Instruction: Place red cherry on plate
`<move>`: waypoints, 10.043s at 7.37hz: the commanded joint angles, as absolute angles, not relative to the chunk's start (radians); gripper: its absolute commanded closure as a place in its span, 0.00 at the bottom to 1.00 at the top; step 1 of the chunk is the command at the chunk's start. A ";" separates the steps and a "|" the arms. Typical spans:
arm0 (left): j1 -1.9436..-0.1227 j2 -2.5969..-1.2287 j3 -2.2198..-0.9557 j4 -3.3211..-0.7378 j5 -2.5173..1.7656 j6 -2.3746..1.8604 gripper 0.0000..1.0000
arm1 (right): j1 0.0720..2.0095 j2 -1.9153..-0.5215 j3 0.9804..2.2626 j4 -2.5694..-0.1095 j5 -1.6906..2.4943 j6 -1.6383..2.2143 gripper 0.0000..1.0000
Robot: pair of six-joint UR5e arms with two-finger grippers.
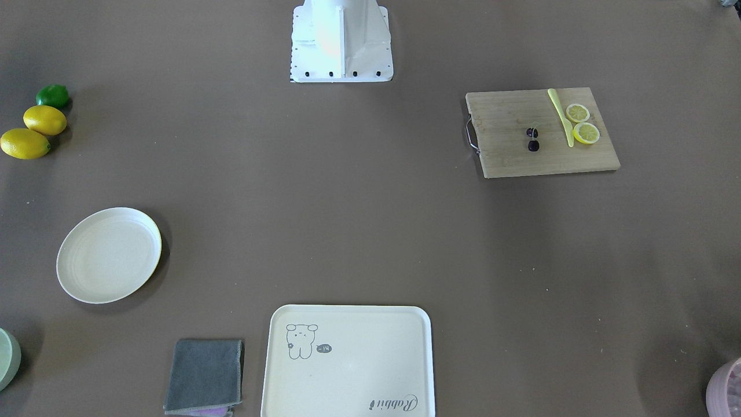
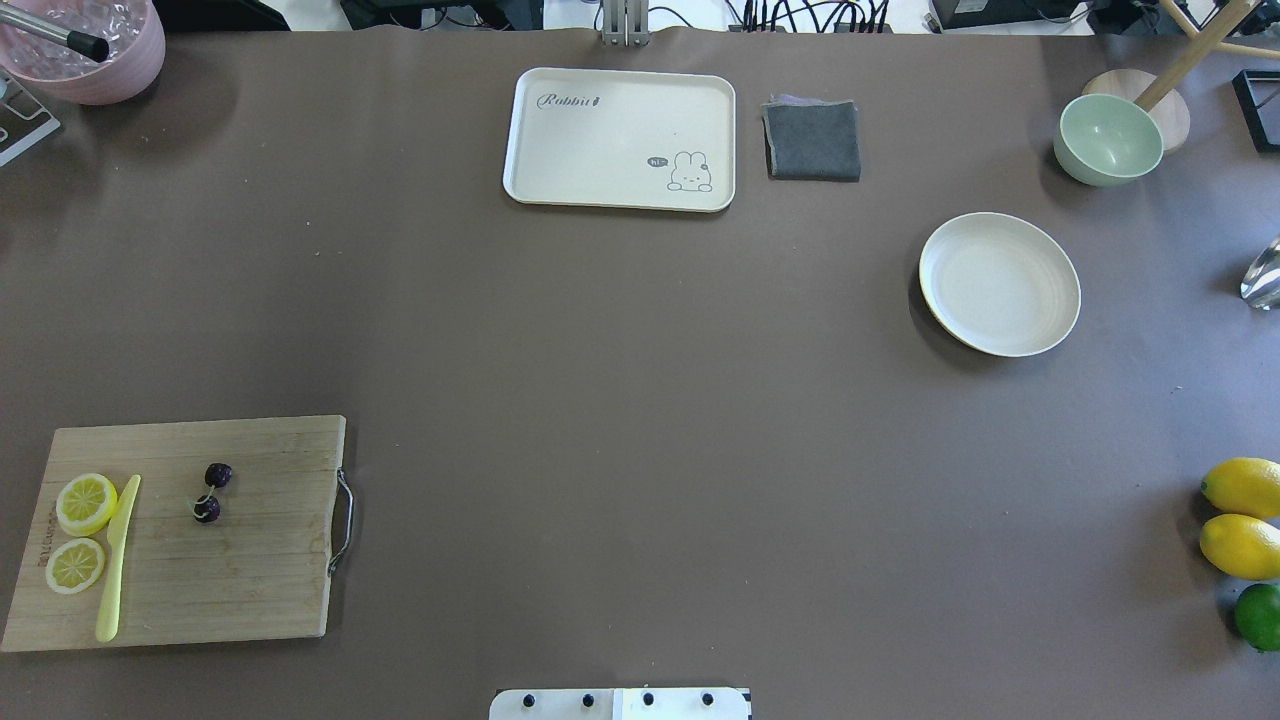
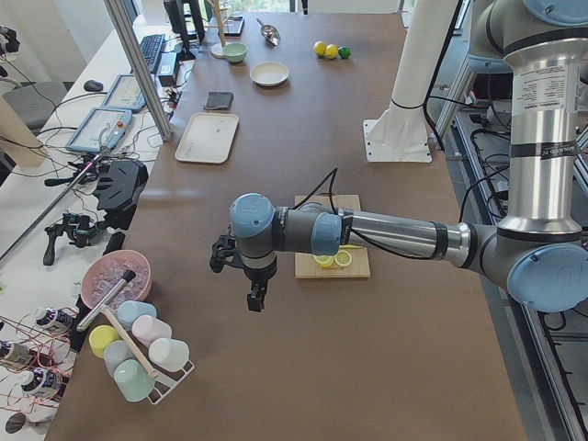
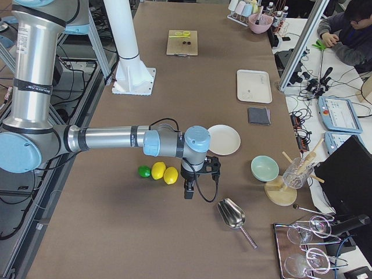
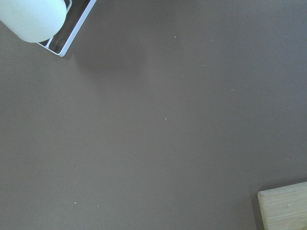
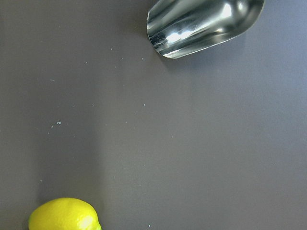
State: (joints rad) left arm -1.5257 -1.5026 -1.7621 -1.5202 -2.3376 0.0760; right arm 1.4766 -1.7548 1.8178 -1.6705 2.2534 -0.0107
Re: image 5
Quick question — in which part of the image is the bamboo cutting board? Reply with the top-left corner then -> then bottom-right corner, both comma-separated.
257,182 -> 307,230

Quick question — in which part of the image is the white wire cup rack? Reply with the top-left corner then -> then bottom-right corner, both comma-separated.
38,0 -> 96,57

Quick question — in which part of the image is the white plastic cup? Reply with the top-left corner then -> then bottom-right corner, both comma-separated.
0,0 -> 67,43

